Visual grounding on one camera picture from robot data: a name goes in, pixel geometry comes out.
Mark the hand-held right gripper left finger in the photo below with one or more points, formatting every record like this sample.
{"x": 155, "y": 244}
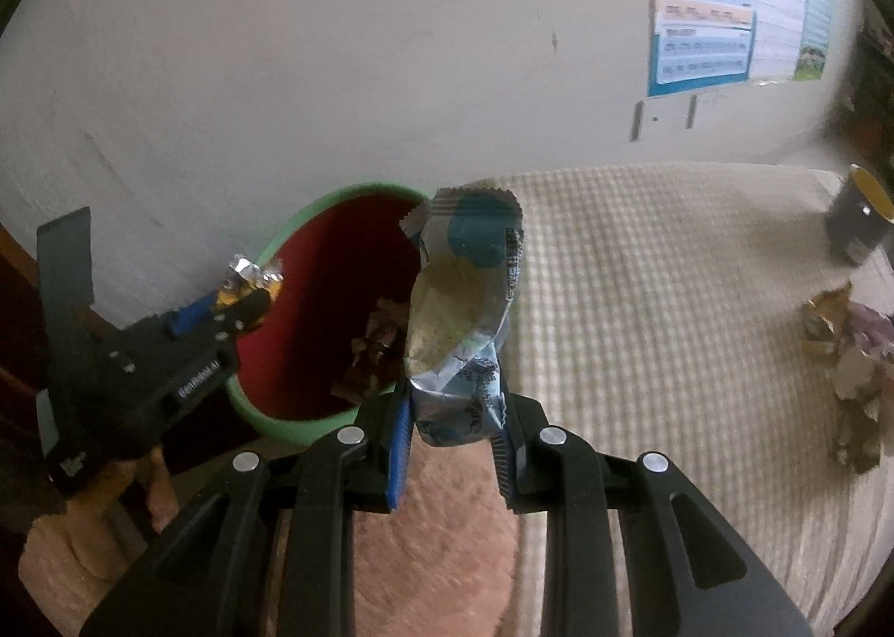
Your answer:
{"x": 398, "y": 462}

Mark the gold brown wrapper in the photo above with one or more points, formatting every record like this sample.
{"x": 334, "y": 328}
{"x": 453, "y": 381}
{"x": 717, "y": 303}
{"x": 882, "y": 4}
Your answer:
{"x": 828, "y": 323}

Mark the brown wrappers inside bin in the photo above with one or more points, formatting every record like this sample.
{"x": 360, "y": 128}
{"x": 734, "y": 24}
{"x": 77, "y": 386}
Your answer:
{"x": 374, "y": 350}

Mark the dark shiny wrapper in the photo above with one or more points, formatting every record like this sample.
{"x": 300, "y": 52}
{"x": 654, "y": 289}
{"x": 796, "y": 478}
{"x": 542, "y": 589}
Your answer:
{"x": 855, "y": 438}

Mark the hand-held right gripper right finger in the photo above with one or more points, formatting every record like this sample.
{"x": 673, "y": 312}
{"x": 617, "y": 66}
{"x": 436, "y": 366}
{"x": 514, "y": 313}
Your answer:
{"x": 520, "y": 469}

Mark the white wall socket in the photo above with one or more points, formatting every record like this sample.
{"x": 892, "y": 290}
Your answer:
{"x": 663, "y": 118}

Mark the person's left hand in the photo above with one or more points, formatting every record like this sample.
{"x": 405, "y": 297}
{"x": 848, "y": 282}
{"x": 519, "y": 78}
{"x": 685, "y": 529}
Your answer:
{"x": 162, "y": 490}

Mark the brown plush cushion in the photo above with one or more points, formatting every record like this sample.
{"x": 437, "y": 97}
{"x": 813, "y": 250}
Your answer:
{"x": 447, "y": 553}

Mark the silver and gold foil wrapper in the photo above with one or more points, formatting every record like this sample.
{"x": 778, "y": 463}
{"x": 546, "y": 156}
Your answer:
{"x": 244, "y": 274}

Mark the blue alphabet wall poster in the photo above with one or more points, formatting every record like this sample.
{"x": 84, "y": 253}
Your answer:
{"x": 702, "y": 1}

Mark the green number wall poster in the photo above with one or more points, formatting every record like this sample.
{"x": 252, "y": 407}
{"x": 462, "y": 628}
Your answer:
{"x": 816, "y": 8}

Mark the green bin with red inside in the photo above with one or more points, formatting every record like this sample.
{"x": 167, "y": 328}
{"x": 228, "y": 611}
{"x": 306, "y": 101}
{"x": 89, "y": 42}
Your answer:
{"x": 307, "y": 302}

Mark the dark mug with yellow inside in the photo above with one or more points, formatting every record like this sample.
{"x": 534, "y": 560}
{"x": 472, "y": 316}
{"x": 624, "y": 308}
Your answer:
{"x": 855, "y": 218}

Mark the light blue snack wrapper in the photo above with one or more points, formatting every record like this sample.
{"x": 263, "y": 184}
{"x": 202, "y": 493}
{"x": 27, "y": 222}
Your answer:
{"x": 461, "y": 302}

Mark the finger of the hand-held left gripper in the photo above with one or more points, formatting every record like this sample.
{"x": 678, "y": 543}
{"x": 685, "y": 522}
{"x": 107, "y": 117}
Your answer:
{"x": 188, "y": 319}
{"x": 241, "y": 316}

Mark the dark storage shelf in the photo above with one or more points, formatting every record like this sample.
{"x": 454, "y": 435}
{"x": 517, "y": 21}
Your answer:
{"x": 873, "y": 85}

